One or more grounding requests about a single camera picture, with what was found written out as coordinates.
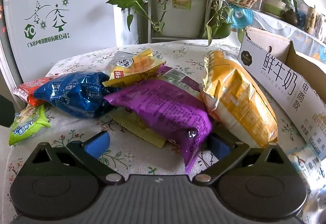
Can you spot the white printed cardboard box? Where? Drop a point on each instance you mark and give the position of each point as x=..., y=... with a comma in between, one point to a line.
x=277, y=71

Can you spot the blue twine roll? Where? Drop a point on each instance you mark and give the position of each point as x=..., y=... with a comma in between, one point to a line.
x=240, y=16

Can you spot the blue snack bag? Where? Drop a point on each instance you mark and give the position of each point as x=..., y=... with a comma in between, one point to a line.
x=76, y=94

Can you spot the green snack packet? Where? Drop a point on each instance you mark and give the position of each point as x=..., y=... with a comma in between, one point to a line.
x=25, y=122

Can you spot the floral tablecloth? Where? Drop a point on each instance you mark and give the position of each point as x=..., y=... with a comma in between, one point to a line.
x=127, y=157

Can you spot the red fridge sticker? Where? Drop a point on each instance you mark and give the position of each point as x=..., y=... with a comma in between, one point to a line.
x=3, y=30

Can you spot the tan cylindrical tin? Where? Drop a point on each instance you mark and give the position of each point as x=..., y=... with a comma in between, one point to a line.
x=311, y=20

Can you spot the orange snack packet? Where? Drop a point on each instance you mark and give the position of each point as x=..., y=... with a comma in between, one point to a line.
x=26, y=88

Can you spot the green striped ceramic pot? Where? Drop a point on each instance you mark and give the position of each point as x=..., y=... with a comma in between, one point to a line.
x=273, y=7

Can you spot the large yellow snack bag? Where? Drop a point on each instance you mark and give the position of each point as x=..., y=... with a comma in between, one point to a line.
x=242, y=101

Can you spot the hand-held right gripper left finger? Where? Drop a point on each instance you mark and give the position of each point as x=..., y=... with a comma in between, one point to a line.
x=98, y=143

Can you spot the white pot yellow label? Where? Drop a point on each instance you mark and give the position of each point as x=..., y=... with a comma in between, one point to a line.
x=178, y=20

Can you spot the small blue jar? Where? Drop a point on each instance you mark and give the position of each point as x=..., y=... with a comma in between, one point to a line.
x=301, y=18

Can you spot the clear plastic container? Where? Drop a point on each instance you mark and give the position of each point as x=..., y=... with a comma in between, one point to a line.
x=321, y=27

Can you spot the purple snack bag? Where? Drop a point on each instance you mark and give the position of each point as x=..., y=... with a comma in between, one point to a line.
x=165, y=111

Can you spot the brown teapot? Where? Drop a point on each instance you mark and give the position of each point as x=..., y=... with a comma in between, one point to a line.
x=290, y=17

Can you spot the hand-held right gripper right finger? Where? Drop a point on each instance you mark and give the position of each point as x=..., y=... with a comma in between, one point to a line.
x=220, y=146

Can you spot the yellow waffle snack packet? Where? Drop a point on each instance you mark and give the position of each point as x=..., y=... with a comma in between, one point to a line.
x=137, y=129
x=138, y=68

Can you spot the white metal plant stand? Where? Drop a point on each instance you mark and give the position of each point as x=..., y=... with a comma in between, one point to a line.
x=150, y=17

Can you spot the dark magenta snack packet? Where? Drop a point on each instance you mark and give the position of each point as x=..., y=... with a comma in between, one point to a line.
x=183, y=78

